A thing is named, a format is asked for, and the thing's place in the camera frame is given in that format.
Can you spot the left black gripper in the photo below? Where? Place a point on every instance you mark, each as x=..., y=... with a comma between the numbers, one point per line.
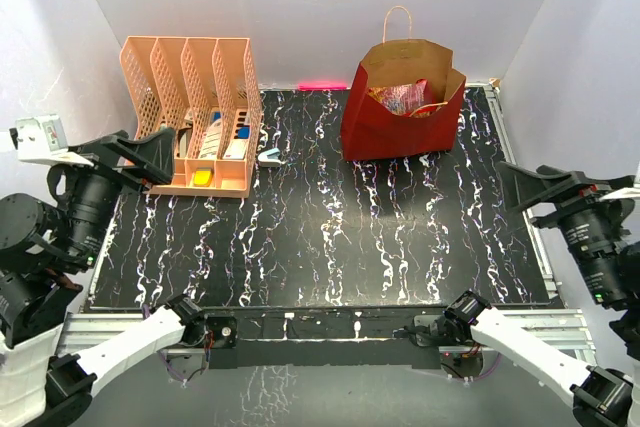
x=156, y=152

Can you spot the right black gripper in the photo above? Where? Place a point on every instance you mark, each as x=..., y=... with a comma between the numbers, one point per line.
x=520, y=185

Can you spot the large red snack bag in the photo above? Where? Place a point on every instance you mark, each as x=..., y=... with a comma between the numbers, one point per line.
x=403, y=100

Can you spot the red paper bag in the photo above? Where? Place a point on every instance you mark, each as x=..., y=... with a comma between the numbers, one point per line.
x=370, y=132

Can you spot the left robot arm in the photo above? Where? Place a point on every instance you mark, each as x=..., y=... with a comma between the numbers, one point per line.
x=43, y=244

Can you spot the yellow sticky note pad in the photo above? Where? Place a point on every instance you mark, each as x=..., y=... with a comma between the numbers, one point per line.
x=202, y=178

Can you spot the orange plastic file organizer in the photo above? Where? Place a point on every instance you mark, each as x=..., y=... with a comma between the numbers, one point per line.
x=167, y=76

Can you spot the small blue white stapler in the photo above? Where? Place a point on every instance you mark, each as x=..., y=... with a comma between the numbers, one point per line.
x=270, y=158

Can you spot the pink marker strip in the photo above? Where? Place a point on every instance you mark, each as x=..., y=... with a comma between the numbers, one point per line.
x=322, y=85

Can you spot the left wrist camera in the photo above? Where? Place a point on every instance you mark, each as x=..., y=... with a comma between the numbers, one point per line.
x=40, y=140

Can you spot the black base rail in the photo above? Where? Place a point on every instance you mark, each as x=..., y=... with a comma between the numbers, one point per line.
x=337, y=336

